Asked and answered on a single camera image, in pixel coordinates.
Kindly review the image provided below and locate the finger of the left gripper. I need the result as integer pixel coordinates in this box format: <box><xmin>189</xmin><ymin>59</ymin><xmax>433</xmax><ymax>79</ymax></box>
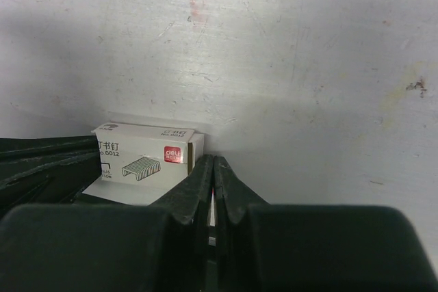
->
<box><xmin>1</xmin><ymin>135</ymin><xmax>101</xmax><ymax>205</ymax></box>

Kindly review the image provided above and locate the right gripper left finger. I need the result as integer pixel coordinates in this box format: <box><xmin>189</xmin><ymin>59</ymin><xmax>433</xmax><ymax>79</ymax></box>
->
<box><xmin>1</xmin><ymin>155</ymin><xmax>214</xmax><ymax>291</ymax></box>

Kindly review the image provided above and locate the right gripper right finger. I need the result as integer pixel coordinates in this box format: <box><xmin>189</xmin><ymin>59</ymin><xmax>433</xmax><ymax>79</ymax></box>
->
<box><xmin>214</xmin><ymin>157</ymin><xmax>437</xmax><ymax>291</ymax></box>

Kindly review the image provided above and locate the staple box with label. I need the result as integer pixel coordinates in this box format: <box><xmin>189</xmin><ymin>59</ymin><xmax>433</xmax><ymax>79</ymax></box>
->
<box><xmin>83</xmin><ymin>122</ymin><xmax>205</xmax><ymax>205</ymax></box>

